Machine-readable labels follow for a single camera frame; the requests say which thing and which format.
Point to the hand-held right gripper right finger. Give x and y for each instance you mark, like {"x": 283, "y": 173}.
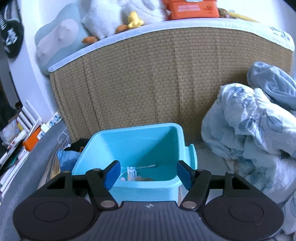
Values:
{"x": 185, "y": 176}

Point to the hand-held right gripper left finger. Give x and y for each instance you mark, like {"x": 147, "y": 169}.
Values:
{"x": 113, "y": 176}

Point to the brown plush toy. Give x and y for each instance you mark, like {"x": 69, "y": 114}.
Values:
{"x": 143, "y": 179}

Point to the cotton swab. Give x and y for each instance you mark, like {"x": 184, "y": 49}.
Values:
{"x": 148, "y": 166}

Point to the blue plastic storage bin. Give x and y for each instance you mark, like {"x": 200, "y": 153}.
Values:
{"x": 138, "y": 148}

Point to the black cloth orange print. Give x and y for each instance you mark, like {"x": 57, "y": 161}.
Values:
{"x": 76, "y": 146}

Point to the blue cloth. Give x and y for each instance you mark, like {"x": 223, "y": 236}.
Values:
{"x": 67, "y": 162}

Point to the blue floral quilt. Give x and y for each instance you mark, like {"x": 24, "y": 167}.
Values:
{"x": 242, "y": 139}

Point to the white power strip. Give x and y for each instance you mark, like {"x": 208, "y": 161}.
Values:
{"x": 55, "y": 118}

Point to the white power adapter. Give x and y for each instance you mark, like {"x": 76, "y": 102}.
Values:
{"x": 45, "y": 127}

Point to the orange box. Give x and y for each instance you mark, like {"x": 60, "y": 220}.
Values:
{"x": 31, "y": 142}

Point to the white router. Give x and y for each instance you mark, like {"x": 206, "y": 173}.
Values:
{"x": 32, "y": 115}

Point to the woven rattan headboard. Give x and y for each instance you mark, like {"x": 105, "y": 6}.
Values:
{"x": 150, "y": 81}

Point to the stack of books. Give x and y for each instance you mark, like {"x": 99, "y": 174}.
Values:
{"x": 11, "y": 171}

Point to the pile of plastic packaging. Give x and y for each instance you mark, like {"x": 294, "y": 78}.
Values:
{"x": 11, "y": 134}

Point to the light blue pillow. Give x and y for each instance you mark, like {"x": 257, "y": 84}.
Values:
{"x": 57, "y": 39}

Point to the white plush duck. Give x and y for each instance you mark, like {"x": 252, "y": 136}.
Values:
{"x": 104, "y": 18}

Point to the orange first aid kit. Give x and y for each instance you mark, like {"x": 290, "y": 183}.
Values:
{"x": 189, "y": 10}

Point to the yellow object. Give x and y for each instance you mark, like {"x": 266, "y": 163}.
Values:
{"x": 240, "y": 16}

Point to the black cap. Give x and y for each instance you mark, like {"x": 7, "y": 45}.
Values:
{"x": 11, "y": 34}

